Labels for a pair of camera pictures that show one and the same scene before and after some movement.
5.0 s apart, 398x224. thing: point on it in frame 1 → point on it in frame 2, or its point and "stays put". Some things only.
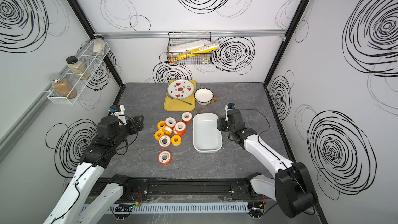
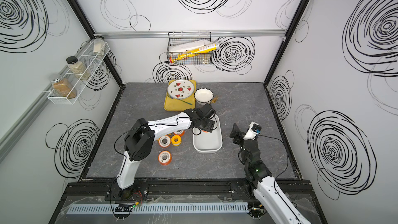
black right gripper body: (224, 126) → (239, 140)
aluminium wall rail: (214, 34) stays put
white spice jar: (99, 45) stays put
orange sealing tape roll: (180, 128) stays put
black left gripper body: (130, 128) → (207, 125)
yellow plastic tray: (171, 103) stays put
